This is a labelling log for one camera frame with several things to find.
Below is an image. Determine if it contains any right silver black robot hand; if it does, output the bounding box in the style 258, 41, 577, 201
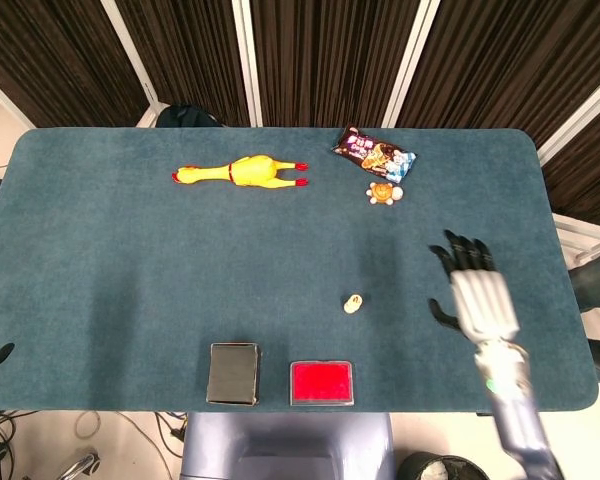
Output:
427, 228, 522, 351

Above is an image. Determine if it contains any white metal rack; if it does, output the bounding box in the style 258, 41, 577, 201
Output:
552, 212, 600, 274

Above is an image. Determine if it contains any chrome metal stand foot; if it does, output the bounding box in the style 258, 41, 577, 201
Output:
54, 448, 101, 480

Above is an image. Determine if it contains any orange white turtle toy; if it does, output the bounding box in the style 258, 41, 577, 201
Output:
364, 181, 405, 207

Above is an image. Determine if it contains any teal table cloth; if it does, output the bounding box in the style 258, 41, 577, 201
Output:
0, 127, 600, 414

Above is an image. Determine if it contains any black round bin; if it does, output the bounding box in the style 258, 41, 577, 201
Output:
398, 451, 486, 480

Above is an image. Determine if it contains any red ink pad clear case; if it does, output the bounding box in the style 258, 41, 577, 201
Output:
288, 359, 356, 407

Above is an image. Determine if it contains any dark purple snack bag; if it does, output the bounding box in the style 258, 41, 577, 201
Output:
331, 124, 417, 182

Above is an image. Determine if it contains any black cardboard box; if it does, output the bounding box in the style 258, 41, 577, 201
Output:
205, 341, 261, 407

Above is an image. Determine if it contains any blue robot torso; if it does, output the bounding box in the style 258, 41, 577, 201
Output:
179, 410, 397, 480

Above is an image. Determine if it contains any yellow rubber chicken toy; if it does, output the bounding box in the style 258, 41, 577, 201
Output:
171, 154, 310, 190

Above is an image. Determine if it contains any black chair back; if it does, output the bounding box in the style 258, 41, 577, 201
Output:
154, 103, 226, 129

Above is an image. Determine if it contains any black floor cable bundle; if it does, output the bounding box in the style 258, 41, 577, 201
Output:
0, 409, 36, 480

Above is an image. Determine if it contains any white partition post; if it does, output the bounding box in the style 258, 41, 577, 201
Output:
537, 64, 600, 166
0, 67, 36, 131
99, 0, 161, 109
231, 0, 264, 127
382, 0, 441, 127

